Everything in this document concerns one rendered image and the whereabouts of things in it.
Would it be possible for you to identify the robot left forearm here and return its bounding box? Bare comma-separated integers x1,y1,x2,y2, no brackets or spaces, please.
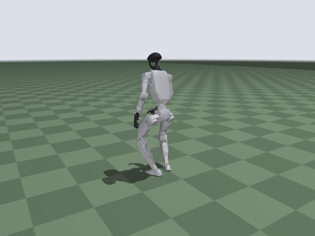
135,92,145,116

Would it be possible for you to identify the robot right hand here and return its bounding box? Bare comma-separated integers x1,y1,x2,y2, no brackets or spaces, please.
147,106,157,114

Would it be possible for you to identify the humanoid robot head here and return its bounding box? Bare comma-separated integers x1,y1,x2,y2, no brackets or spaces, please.
147,53,162,71

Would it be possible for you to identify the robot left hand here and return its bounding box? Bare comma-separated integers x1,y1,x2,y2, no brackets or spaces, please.
134,113,139,129

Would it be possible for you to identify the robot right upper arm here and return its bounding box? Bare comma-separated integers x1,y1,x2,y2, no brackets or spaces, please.
168,74,173,98

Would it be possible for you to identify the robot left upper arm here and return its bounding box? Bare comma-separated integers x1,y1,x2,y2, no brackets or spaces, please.
140,72,152,99

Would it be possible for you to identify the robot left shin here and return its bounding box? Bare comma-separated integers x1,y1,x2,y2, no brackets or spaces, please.
137,140,157,171

